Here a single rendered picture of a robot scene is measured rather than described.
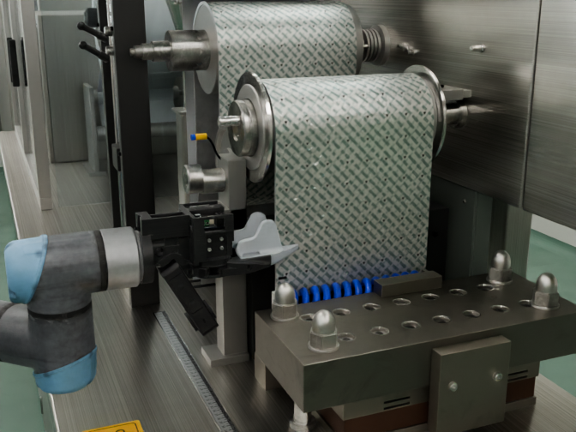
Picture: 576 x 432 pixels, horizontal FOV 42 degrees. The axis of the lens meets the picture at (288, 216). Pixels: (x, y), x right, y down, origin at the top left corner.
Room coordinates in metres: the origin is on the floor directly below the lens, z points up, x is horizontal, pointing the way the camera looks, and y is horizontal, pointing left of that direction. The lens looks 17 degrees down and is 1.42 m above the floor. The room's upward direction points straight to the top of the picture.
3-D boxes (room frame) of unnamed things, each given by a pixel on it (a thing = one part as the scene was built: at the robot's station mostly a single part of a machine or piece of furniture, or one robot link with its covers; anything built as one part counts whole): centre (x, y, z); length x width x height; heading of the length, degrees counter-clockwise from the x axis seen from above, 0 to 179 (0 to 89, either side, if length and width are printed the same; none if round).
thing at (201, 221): (0.90, 0.13, 1.12); 0.12 x 0.08 x 0.09; 112
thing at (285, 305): (0.88, 0.00, 1.05); 0.04 x 0.04 x 0.04
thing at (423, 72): (1.09, -0.19, 1.25); 0.15 x 0.01 x 0.15; 22
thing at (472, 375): (0.81, -0.22, 0.97); 0.10 x 0.03 x 0.11; 112
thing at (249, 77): (1.00, 0.05, 1.25); 0.15 x 0.01 x 0.15; 22
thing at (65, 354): (0.85, 0.29, 1.01); 0.11 x 0.08 x 0.11; 70
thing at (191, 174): (1.00, 0.13, 1.18); 0.04 x 0.02 x 0.04; 22
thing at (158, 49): (1.20, 0.22, 1.34); 0.06 x 0.03 x 0.03; 112
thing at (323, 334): (0.79, -0.04, 1.05); 0.04 x 0.04 x 0.04
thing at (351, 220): (0.99, -0.09, 1.11); 0.23 x 0.01 x 0.18; 112
